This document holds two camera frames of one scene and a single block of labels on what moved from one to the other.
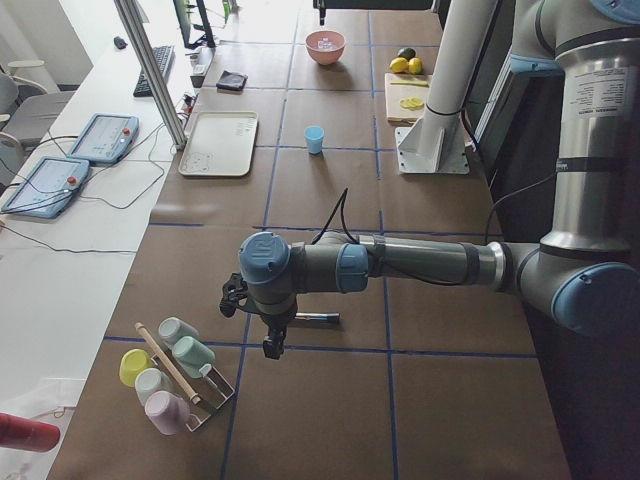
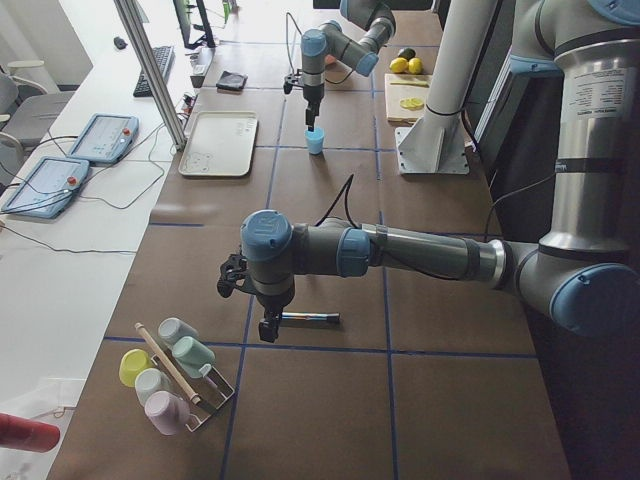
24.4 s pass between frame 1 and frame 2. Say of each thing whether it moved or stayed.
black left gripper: moved
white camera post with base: stayed
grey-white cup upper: stayed
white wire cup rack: stayed
